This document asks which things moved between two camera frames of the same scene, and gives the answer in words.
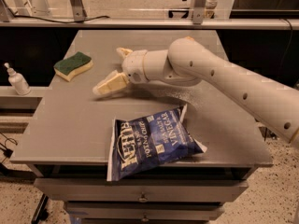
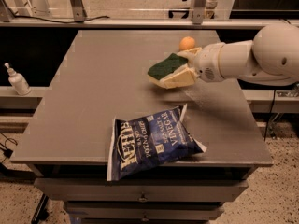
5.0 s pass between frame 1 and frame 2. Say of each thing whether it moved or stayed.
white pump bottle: stayed
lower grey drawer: stayed
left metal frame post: stayed
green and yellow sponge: moved
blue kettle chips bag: stayed
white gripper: moved
